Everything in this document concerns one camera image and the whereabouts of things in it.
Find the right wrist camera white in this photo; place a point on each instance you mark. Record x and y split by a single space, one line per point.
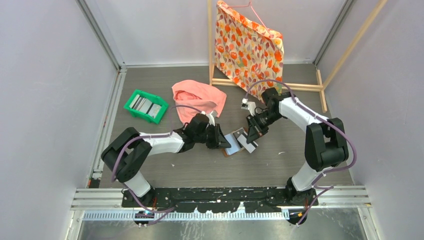
249 106

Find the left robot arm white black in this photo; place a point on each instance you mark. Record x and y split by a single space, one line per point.
127 153

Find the green card tray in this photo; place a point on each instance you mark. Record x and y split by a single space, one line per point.
155 99

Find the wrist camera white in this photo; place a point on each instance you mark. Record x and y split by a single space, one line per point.
211 117
249 106

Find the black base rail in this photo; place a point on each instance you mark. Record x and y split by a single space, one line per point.
265 199

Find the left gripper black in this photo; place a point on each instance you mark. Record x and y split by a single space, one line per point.
219 139

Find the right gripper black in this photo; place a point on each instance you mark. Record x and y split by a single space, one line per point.
254 134

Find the pink cloth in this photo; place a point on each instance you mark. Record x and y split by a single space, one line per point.
192 96

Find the pink hanger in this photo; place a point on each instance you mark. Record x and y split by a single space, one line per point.
250 5

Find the floral fabric bag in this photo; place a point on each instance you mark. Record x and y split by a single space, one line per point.
246 52

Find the stack of cards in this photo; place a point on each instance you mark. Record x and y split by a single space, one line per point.
144 106

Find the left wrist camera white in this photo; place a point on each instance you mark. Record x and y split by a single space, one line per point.
211 117

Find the wooden rack frame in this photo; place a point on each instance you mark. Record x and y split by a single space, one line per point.
321 85

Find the brown leather card holder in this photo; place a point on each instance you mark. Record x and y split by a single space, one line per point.
236 147

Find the grey credit card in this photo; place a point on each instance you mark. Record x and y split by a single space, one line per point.
241 137

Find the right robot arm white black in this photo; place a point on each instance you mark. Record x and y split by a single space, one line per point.
325 148

